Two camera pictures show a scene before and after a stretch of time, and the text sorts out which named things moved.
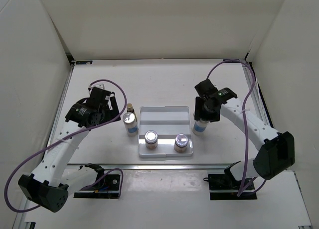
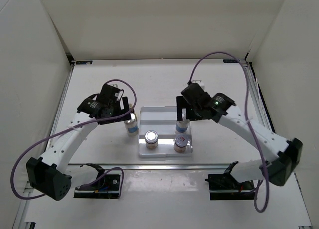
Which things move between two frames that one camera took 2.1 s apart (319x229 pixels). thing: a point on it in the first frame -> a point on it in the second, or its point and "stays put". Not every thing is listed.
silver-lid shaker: x=130 y=121 stays put
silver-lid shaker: x=200 y=127 -> x=182 y=127
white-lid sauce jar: x=151 y=138 stays put
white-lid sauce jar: x=181 y=143 stays put
